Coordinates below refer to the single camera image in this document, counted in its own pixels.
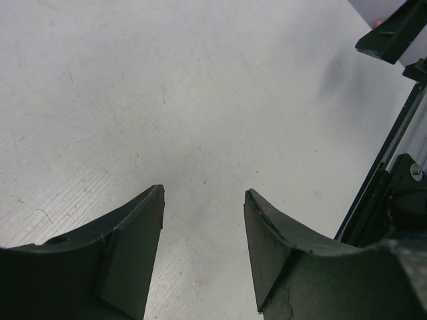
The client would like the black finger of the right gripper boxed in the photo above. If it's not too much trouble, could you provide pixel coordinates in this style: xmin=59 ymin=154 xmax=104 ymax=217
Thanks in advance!
xmin=355 ymin=0 xmax=426 ymax=64

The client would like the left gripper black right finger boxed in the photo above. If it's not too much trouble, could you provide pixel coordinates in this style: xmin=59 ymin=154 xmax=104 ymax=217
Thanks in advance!
xmin=244 ymin=189 xmax=426 ymax=319

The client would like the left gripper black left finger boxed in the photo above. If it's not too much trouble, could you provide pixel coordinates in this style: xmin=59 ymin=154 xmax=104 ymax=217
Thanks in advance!
xmin=1 ymin=185 xmax=165 ymax=319

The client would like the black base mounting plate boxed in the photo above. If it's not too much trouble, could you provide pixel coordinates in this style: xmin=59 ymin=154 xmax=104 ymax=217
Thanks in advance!
xmin=336 ymin=153 xmax=426 ymax=247

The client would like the aluminium frame rail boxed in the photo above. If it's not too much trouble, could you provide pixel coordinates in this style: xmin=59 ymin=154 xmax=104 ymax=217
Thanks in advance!
xmin=335 ymin=83 xmax=426 ymax=238

